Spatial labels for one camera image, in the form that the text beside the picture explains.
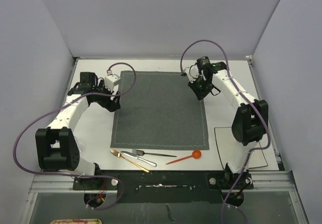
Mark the dark grey cloth placemat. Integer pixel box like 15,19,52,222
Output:
111,71,209,151

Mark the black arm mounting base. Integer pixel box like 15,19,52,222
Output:
72,170,254,204

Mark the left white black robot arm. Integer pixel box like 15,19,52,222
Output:
35,71,121,189

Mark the floral tray edge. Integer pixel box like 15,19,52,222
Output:
50,218,102,224

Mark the dark handled silver fork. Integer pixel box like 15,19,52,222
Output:
132,149,176,158

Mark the silver table knife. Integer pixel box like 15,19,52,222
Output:
121,151,157,167

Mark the orange plastic spoon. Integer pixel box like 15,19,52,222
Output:
166,150,202,165

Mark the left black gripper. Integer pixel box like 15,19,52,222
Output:
92,81,120,112

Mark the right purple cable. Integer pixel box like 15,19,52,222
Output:
180,39,271,224

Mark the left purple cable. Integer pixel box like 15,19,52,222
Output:
12,62,138,211

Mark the white square plate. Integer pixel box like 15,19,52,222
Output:
214,127,268,169

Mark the purple cable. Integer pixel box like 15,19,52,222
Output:
12,62,138,211
180,39,271,224

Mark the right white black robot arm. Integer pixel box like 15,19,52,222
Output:
183,56,268,188

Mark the gold fork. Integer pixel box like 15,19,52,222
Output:
110,149,149,173

